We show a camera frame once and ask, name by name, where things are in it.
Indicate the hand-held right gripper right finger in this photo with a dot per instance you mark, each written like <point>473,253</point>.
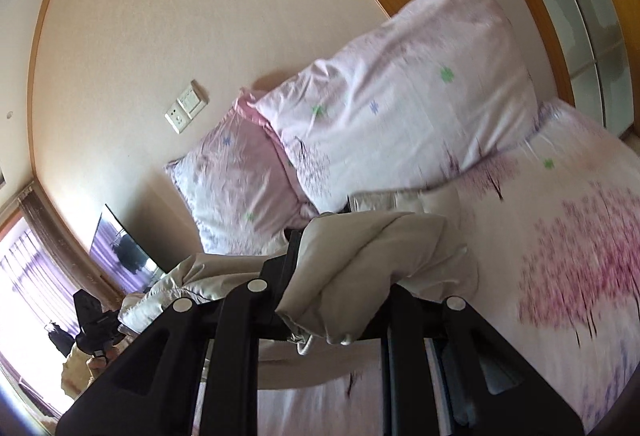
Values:
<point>407,316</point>

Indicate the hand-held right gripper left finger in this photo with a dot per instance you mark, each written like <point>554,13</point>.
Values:
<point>240,316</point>

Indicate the grey-white duvet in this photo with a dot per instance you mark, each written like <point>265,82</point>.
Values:
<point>380,256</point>

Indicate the person's left forearm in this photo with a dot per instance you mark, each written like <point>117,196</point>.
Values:
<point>80,373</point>

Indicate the flat screen television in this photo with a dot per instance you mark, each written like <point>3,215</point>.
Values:
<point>122,248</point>

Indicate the pink floral pillow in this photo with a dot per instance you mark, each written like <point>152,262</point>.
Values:
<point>400,105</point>
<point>240,186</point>

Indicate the bed with floral sheet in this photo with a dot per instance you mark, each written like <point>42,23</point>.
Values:
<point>550,316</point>

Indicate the white wall socket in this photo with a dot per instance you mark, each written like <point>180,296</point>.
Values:
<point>177,117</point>

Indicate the white wall switch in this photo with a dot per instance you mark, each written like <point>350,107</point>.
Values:
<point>192,99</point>

